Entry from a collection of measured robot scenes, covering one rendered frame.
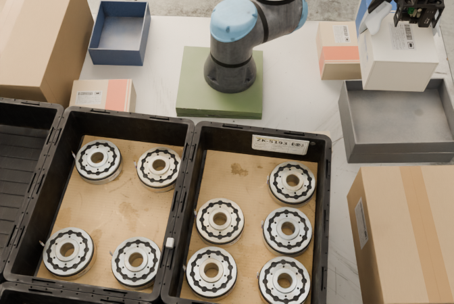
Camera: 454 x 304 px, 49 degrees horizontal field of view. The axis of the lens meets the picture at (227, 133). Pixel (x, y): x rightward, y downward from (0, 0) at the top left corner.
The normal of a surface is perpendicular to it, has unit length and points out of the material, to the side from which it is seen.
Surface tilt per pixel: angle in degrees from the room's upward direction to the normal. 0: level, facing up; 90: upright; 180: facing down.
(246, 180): 0
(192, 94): 4
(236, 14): 4
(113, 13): 90
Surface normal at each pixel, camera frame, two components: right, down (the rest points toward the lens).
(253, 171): -0.01, -0.53
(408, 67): -0.05, 0.85
